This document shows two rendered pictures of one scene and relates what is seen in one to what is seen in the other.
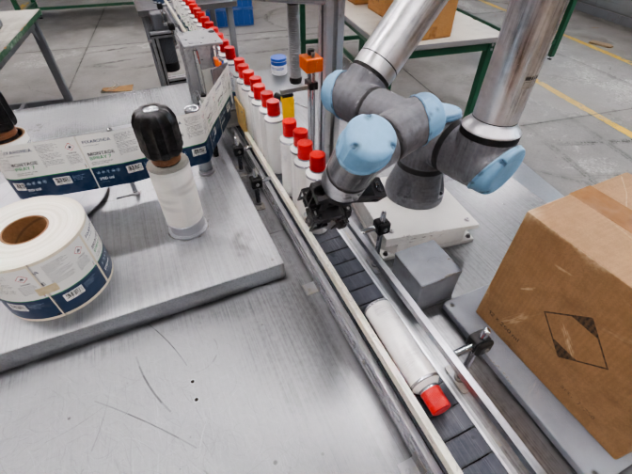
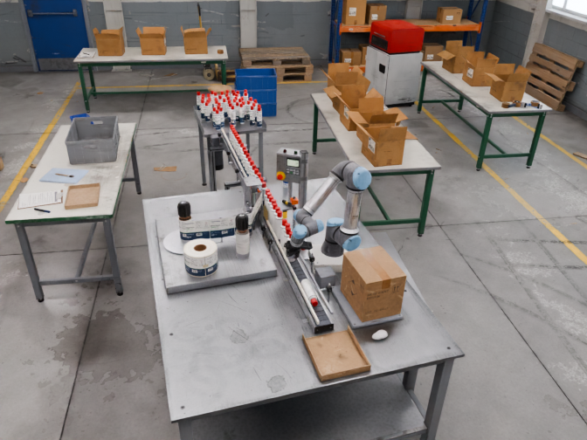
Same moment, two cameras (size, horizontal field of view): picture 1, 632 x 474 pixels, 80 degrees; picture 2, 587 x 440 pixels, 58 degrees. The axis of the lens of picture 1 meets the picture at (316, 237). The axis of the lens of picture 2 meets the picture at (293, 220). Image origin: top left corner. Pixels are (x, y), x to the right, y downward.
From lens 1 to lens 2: 2.48 m
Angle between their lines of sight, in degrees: 14
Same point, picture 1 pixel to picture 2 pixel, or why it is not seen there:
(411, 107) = (313, 223)
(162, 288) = (235, 272)
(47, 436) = (204, 305)
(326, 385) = (286, 303)
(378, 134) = (301, 230)
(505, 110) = (348, 224)
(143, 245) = (227, 259)
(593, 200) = (363, 251)
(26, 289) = (201, 264)
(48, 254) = (210, 254)
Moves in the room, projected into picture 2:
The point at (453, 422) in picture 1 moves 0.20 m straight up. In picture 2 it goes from (319, 309) to (321, 280)
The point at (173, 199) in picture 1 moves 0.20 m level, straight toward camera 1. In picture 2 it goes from (242, 244) to (250, 262)
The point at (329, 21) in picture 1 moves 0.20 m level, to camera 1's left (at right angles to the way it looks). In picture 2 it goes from (301, 188) to (270, 186)
